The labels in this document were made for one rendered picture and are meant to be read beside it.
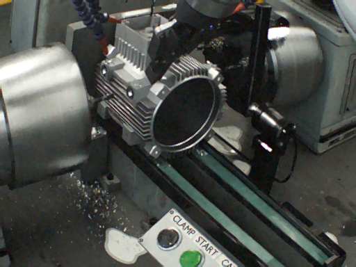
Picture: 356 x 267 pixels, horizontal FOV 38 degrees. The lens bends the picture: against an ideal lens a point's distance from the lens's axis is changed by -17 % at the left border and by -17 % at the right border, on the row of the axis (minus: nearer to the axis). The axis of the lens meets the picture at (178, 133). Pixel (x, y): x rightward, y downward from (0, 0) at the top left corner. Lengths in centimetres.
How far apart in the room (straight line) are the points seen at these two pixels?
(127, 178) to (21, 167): 36
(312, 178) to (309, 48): 33
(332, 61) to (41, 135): 75
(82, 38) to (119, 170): 30
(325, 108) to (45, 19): 72
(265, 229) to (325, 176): 39
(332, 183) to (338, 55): 33
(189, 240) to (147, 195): 43
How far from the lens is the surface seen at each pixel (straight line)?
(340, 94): 144
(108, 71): 113
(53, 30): 124
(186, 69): 106
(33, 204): 120
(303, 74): 127
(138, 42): 110
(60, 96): 93
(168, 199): 110
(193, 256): 73
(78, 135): 96
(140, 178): 116
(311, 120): 146
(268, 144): 113
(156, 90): 104
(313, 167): 143
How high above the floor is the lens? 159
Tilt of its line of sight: 33 degrees down
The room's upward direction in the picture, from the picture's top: 8 degrees clockwise
